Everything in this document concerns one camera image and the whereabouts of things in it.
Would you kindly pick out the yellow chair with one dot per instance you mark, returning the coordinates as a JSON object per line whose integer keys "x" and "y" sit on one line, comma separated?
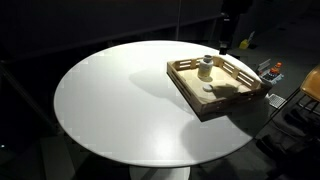
{"x": 311, "y": 83}

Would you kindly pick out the orange emergency stop button box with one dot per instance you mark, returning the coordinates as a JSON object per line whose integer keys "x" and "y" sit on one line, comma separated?
{"x": 273, "y": 74}

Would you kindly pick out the white flat strip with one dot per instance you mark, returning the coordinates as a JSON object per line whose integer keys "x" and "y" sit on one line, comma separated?
{"x": 264, "y": 64}

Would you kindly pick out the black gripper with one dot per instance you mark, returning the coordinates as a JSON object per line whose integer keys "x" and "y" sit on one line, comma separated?
{"x": 228, "y": 28}

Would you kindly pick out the thin grey vertical pole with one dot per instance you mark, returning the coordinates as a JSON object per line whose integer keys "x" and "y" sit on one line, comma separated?
{"x": 179, "y": 20}

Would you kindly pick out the yellow dustpan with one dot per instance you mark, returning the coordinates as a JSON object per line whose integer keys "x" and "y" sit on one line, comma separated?
{"x": 245, "y": 43}

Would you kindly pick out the wooden slatted tray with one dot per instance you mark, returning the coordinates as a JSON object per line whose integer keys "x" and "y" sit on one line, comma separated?
{"x": 230, "y": 100}

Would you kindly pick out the white perforated grid panel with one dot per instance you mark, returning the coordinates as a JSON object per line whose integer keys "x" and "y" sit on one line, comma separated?
{"x": 277, "y": 101}

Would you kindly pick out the white pill bottle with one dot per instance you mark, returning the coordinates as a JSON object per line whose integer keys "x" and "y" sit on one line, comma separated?
{"x": 204, "y": 70}

